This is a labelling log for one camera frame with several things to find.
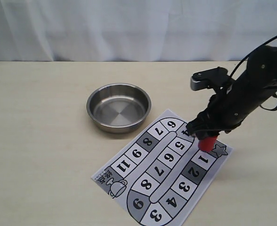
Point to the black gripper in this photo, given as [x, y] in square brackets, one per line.
[228, 108]

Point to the red cylinder game piece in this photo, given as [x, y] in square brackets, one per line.
[207, 144]

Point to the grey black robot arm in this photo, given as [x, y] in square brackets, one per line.
[261, 67]

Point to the printed number game board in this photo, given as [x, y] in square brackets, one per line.
[160, 176]

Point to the round stainless steel bowl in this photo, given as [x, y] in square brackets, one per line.
[118, 108]

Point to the white fabric curtain backdrop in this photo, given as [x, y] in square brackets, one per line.
[134, 30]

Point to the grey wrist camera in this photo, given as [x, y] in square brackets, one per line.
[215, 78]

